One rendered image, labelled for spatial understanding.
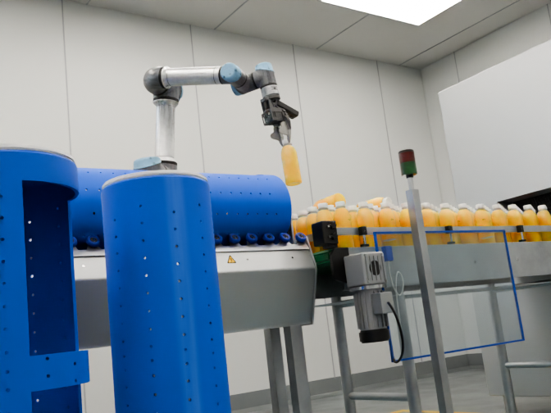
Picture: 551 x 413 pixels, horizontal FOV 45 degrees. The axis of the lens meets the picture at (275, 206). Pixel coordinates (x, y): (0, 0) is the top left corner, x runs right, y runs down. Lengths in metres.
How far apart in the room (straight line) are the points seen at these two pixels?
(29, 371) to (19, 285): 0.16
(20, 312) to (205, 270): 0.51
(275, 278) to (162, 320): 0.92
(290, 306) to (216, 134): 3.55
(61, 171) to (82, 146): 3.91
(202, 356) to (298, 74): 5.28
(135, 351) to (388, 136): 5.86
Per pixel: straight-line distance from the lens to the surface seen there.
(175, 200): 1.65
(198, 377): 1.62
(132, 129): 5.55
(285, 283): 2.49
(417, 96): 7.82
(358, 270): 2.44
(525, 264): 3.34
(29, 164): 1.40
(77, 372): 1.40
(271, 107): 2.81
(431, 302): 2.61
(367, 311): 2.44
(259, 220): 2.47
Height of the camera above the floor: 0.61
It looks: 11 degrees up
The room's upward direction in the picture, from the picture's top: 7 degrees counter-clockwise
